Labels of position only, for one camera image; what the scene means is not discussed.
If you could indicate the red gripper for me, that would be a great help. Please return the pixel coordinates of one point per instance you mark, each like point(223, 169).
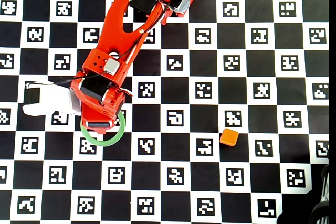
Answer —
point(97, 124)

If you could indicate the red robot arm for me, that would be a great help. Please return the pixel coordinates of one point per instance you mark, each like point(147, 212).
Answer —
point(118, 24)

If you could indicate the orange cube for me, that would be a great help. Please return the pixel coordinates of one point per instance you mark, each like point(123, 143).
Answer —
point(229, 137)

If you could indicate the black white marker board mat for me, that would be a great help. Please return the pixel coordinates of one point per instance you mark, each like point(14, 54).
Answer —
point(157, 182)

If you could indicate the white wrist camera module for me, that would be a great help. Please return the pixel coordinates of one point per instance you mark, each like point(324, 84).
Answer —
point(52, 98)

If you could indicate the grey duct tape patch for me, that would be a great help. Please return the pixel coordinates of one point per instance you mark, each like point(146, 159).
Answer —
point(183, 2)

